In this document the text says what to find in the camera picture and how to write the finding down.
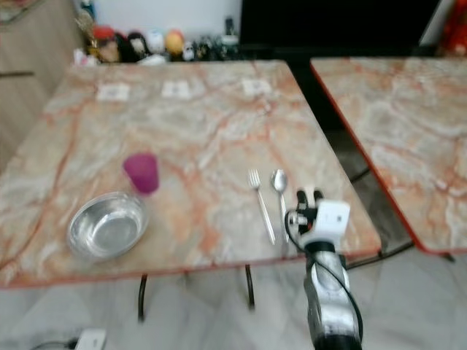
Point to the orange headed figurine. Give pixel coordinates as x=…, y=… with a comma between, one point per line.
x=174, y=42

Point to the steel spoon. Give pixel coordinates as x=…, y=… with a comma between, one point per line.
x=279, y=182

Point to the black screen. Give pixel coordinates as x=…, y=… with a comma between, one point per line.
x=336, y=20

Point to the purple plastic cup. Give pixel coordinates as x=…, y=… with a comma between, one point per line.
x=142, y=172

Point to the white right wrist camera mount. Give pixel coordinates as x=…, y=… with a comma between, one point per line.
x=330, y=219

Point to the red plush toy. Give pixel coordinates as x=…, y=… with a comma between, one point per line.
x=454, y=29

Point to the red haired figurine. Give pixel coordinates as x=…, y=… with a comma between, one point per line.
x=106, y=44

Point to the steel fork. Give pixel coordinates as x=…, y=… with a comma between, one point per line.
x=263, y=208

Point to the marble table with black legs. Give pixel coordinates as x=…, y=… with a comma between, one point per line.
x=190, y=135

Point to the wooden cabinet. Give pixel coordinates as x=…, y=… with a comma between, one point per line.
x=33, y=80

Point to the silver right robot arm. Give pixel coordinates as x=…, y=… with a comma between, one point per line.
x=330, y=299

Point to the marble table with red edge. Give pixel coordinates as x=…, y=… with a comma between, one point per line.
x=401, y=131

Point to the steel bowl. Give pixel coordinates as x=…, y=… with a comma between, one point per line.
x=108, y=227

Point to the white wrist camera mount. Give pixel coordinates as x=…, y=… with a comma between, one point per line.
x=330, y=219
x=91, y=340

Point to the white paper label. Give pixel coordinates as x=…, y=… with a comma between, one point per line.
x=257, y=87
x=113, y=92
x=178, y=89

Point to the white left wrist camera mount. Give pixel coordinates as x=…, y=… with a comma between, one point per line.
x=91, y=340

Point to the black haired figurine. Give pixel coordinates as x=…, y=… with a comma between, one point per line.
x=137, y=45

